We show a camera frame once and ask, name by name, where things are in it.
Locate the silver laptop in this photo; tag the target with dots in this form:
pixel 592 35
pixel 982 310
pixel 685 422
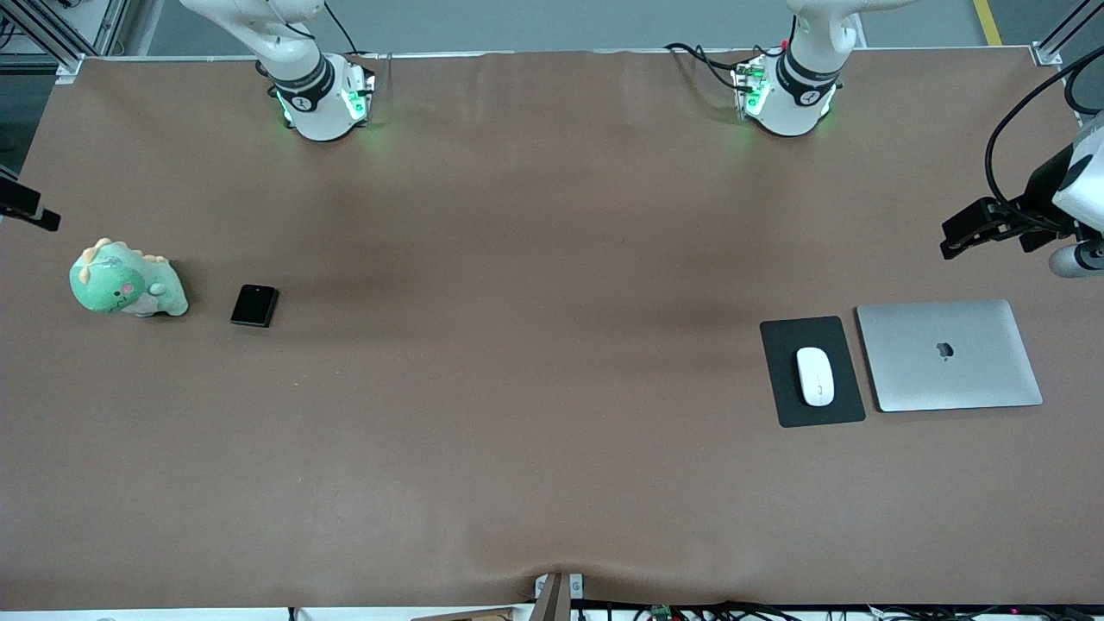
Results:
pixel 949 355

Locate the black mouse pad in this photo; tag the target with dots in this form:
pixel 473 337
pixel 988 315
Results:
pixel 780 379

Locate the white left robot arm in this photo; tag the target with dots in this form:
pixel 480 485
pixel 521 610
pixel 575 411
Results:
pixel 793 95

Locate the brown table cover cloth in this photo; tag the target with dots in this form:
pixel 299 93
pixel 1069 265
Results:
pixel 552 474

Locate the aluminium frame profile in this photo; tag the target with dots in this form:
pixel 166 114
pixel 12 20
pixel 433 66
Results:
pixel 52 39

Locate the metal table edge bracket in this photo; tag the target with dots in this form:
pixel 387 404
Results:
pixel 559 595

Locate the metal table corner bracket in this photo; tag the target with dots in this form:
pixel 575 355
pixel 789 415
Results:
pixel 1048 53

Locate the white computer mouse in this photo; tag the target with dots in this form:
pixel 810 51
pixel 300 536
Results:
pixel 815 376

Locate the green dinosaur plush toy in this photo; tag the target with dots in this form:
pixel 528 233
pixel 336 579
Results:
pixel 121 285

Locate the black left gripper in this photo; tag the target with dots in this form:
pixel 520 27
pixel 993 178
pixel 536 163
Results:
pixel 1041 191

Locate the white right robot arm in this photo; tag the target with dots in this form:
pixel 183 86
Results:
pixel 302 95

